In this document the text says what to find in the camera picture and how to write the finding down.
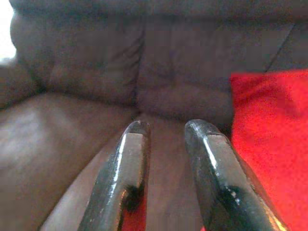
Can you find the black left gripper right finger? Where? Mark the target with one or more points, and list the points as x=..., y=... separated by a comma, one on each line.
x=223, y=178

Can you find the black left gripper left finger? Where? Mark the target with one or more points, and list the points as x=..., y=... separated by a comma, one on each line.
x=115, y=173

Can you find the red pillow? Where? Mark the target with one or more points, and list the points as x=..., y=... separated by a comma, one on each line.
x=272, y=132

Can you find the grey brown fabric sofa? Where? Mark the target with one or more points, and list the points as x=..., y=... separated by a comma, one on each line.
x=72, y=96

